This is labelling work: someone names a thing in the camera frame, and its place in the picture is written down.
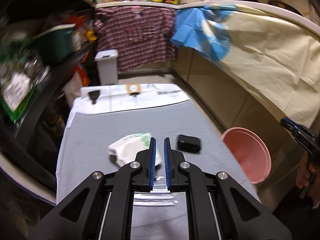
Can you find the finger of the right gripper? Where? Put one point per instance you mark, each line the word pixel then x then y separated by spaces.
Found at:
pixel 294 132
pixel 289 124

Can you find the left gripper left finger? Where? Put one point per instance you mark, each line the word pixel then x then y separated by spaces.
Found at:
pixel 101 206

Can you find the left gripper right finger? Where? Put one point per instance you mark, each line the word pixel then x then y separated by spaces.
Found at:
pixel 218 207

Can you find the white bag green print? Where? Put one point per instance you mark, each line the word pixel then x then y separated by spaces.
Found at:
pixel 126 148

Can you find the pink plastic trash bucket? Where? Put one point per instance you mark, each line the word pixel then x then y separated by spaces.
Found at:
pixel 250 151

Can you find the person's right hand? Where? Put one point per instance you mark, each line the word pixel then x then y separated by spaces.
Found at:
pixel 308 176

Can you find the white plastic straws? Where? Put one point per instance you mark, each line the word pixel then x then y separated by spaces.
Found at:
pixel 159 196

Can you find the cream hanging cloth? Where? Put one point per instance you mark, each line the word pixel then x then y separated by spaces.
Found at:
pixel 275 60

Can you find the white printed table cover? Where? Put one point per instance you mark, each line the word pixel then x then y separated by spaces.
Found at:
pixel 117 98

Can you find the blue patterned cloth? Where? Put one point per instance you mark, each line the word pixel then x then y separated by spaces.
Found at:
pixel 200 37

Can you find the green white food package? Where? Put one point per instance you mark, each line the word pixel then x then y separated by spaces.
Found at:
pixel 15 95

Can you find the white lidded bin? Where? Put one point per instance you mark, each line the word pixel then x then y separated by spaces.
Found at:
pixel 107 66

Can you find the red plaid shirt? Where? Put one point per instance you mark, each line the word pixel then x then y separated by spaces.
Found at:
pixel 141 35

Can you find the black metal shelf rack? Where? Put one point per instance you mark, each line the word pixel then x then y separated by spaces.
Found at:
pixel 29 148

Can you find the green storage box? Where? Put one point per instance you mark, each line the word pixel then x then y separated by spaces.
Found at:
pixel 55 43

